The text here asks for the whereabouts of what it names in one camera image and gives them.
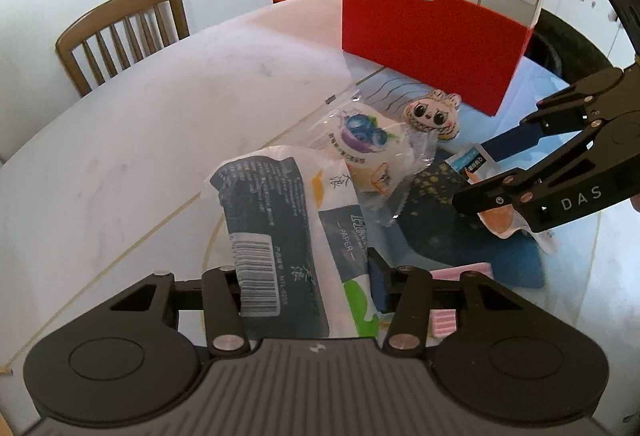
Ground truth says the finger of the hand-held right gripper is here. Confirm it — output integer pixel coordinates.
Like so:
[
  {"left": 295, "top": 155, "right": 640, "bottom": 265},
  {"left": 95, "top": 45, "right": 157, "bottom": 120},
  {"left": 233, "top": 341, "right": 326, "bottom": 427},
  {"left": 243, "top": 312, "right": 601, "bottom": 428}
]
[
  {"left": 451, "top": 117, "right": 609, "bottom": 218},
  {"left": 480, "top": 65, "right": 640, "bottom": 163}
]

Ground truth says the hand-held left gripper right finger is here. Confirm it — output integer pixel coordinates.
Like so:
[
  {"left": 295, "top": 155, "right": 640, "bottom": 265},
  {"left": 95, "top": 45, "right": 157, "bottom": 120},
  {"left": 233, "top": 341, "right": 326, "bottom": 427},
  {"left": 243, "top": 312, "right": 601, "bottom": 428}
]
[{"left": 367, "top": 247, "right": 538, "bottom": 358}]

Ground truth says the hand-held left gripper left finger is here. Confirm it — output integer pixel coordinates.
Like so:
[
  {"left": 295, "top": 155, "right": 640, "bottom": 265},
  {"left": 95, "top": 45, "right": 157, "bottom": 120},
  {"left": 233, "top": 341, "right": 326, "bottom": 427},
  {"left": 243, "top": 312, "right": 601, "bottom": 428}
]
[{"left": 102, "top": 266, "right": 252, "bottom": 358}]

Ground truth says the white orange snack packet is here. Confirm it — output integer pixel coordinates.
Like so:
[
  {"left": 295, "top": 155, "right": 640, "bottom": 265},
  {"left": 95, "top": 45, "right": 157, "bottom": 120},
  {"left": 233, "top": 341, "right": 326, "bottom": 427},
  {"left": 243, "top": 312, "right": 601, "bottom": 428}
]
[{"left": 444, "top": 142, "right": 559, "bottom": 253}]

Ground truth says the pink ridged case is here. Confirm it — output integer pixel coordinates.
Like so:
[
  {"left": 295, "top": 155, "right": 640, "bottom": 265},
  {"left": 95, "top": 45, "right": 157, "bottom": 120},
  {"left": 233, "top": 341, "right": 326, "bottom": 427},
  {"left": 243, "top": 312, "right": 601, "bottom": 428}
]
[{"left": 429, "top": 262, "right": 494, "bottom": 338}]

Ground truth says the doll face keychain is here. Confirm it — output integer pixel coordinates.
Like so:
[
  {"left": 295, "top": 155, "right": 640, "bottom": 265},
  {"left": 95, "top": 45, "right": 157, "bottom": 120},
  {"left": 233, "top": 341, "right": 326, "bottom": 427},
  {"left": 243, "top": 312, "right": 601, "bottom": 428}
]
[{"left": 402, "top": 88, "right": 462, "bottom": 143}]

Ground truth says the tissue paper pack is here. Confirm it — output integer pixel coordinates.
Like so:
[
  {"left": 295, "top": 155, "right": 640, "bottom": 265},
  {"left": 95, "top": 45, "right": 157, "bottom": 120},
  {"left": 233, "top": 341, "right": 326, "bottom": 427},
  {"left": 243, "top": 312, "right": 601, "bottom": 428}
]
[{"left": 207, "top": 145, "right": 382, "bottom": 340}]

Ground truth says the clear bread packet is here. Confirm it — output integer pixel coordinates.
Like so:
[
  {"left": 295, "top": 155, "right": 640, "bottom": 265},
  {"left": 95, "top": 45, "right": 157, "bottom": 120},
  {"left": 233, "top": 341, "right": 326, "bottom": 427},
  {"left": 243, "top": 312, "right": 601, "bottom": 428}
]
[{"left": 307, "top": 88, "right": 437, "bottom": 228}]

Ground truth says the red cardboard box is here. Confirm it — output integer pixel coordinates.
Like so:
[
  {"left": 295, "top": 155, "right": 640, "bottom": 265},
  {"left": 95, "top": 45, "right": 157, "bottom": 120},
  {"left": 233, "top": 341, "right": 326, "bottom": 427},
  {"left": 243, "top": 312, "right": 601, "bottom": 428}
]
[{"left": 341, "top": 0, "right": 544, "bottom": 118}]

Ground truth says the marble desktop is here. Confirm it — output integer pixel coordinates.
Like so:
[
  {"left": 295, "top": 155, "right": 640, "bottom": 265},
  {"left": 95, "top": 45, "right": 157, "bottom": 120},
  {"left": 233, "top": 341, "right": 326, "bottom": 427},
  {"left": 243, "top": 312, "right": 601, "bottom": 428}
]
[{"left": 0, "top": 0, "right": 640, "bottom": 392}]

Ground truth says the dark gold-speckled packet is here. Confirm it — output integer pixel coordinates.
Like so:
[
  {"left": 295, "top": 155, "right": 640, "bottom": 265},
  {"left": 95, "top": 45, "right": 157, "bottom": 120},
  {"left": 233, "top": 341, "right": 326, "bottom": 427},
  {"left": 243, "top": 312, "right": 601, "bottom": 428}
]
[{"left": 406, "top": 155, "right": 473, "bottom": 219}]

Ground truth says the black padded chair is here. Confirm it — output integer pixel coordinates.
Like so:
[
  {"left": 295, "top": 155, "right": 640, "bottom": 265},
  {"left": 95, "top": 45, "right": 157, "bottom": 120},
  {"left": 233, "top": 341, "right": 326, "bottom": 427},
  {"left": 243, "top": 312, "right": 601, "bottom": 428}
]
[{"left": 525, "top": 8, "right": 624, "bottom": 83}]

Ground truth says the wooden chair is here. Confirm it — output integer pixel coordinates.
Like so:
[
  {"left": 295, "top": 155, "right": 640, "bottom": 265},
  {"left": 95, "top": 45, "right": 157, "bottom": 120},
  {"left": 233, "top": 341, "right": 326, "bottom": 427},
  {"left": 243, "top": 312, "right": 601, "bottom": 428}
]
[{"left": 55, "top": 0, "right": 191, "bottom": 98}]

